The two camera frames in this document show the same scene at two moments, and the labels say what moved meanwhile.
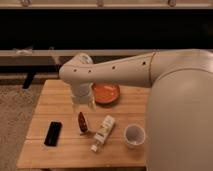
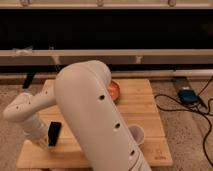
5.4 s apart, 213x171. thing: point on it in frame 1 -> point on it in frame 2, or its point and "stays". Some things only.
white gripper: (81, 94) -> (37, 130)
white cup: (134, 135) stays
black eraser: (53, 134) stays
